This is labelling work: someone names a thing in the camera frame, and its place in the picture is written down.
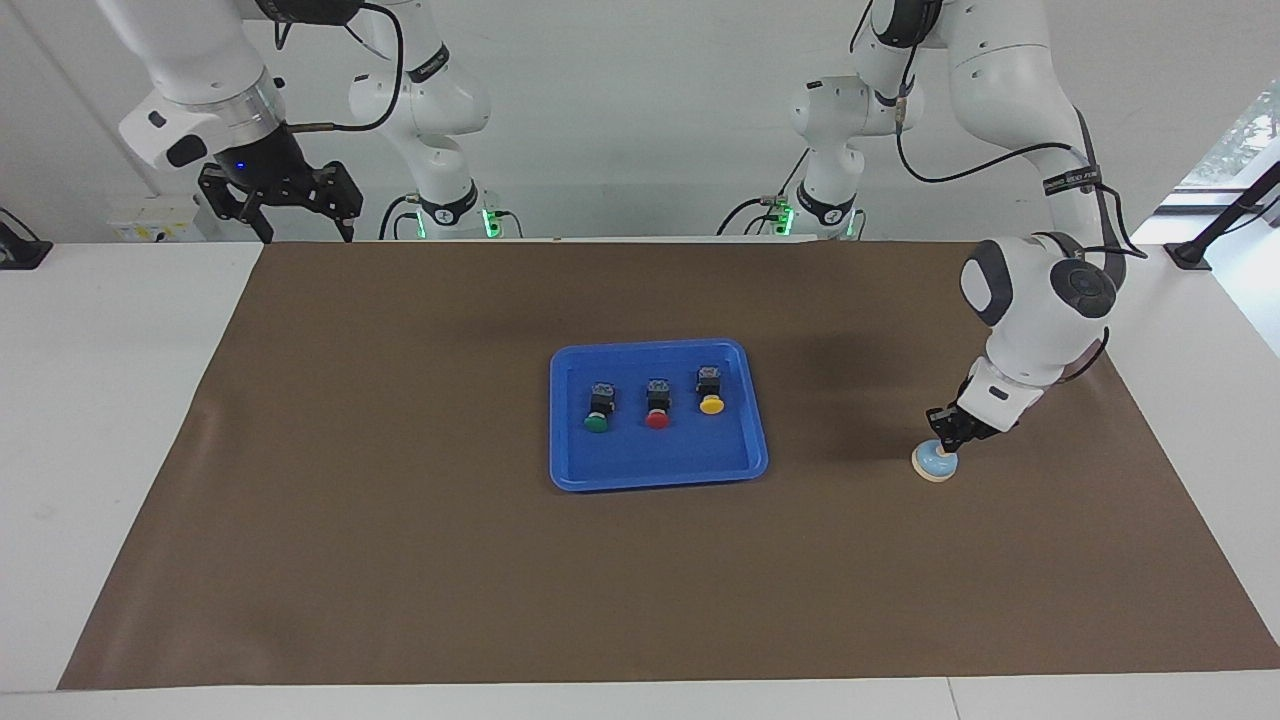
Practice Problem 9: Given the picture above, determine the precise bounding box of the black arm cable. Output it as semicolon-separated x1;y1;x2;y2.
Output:
893;60;1141;386
275;0;404;134

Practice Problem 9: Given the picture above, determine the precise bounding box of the light blue desk bell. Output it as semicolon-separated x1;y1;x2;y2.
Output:
911;441;959;483

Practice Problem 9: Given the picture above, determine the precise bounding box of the blue plastic tray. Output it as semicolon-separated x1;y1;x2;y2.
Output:
548;338;770;493

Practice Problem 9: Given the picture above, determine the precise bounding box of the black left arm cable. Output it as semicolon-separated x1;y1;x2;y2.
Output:
893;60;1141;386

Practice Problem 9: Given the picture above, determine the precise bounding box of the small black table clamp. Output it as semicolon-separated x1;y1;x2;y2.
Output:
0;208;53;271

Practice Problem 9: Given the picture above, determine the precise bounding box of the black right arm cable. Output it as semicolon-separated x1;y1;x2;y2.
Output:
275;0;404;134

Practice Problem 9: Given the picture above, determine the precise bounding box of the window pane with greenery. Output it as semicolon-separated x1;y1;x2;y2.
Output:
1175;85;1280;191

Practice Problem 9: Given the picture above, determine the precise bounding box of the white wall socket box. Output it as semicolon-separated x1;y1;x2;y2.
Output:
108;195;216;243

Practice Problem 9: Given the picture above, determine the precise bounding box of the black base cable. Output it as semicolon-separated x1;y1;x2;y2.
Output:
715;148;811;238
378;193;421;241

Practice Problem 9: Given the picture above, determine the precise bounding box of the brown table mat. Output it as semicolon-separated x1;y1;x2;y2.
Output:
57;240;1280;691

